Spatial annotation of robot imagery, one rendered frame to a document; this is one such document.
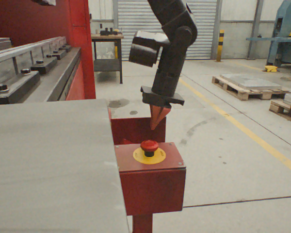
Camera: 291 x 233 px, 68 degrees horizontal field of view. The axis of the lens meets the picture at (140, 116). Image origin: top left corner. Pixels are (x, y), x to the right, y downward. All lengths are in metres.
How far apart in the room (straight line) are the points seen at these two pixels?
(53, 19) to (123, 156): 1.85
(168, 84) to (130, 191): 0.25
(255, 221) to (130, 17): 6.80
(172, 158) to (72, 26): 1.87
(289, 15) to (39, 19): 6.35
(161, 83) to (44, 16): 1.81
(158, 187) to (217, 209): 1.08
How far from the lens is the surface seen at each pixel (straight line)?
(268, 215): 1.61
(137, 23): 7.55
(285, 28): 7.32
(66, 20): 2.20
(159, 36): 0.51
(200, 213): 1.47
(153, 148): 0.45
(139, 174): 0.44
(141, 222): 0.64
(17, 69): 0.82
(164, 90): 0.50
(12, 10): 2.28
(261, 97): 3.86
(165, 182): 0.47
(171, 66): 0.50
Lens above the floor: 1.04
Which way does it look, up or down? 22 degrees down
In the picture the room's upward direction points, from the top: straight up
